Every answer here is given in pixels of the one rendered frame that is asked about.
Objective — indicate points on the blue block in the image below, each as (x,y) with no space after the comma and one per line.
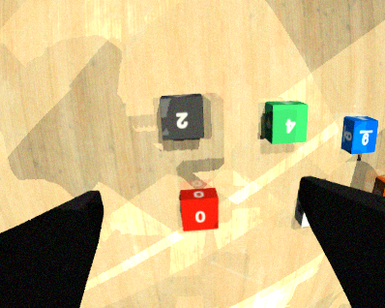
(359,133)

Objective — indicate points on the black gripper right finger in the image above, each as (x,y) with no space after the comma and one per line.
(349,225)

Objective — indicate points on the red block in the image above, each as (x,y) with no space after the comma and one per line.
(200,209)

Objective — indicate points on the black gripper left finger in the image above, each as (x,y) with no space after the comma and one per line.
(45,262)

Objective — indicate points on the green block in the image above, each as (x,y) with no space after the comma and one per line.
(286,121)

